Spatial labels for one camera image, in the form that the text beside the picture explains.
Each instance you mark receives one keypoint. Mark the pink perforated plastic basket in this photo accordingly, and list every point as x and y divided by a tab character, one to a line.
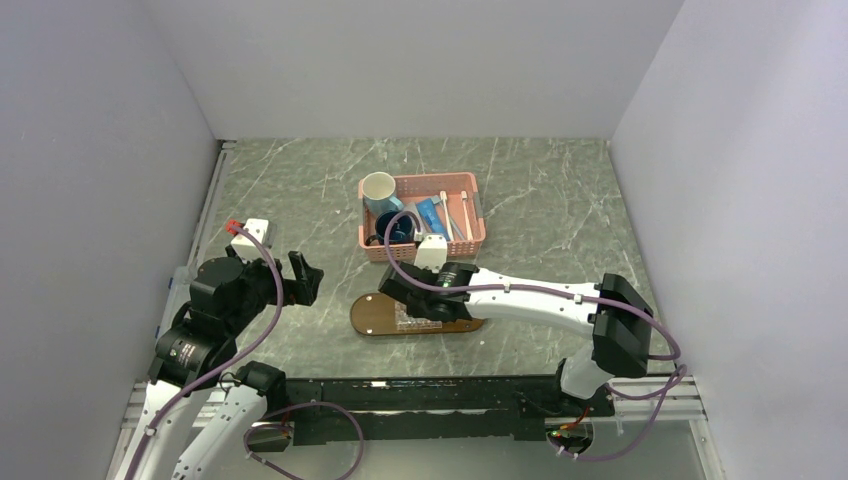
414	188

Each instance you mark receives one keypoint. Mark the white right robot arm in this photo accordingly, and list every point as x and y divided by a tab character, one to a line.
612	317

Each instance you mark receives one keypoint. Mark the clear textured glass dish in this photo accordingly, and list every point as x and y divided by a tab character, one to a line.
405	322

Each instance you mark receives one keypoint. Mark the silver toothpaste tube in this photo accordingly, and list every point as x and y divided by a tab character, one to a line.
419	225

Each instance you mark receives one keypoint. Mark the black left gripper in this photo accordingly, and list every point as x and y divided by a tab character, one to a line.
303	288

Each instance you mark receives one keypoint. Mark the dark navy mug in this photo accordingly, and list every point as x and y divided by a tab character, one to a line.
399	233

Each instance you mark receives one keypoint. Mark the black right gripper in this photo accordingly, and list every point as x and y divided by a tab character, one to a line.
436	270

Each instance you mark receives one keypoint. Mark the clear plastic screw box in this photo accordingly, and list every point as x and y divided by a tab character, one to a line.
178	295

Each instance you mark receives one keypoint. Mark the blue toothpaste tube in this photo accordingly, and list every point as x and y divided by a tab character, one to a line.
428	212

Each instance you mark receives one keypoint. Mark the oval wooden tray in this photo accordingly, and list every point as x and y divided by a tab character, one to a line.
373	314

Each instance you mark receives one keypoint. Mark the white and light-blue mug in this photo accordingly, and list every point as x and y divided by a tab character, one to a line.
379	195

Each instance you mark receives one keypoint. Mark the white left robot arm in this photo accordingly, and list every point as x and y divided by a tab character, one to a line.
226	295

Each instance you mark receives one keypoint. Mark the white toothbrush at basket edge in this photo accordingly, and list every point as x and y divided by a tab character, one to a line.
467	217

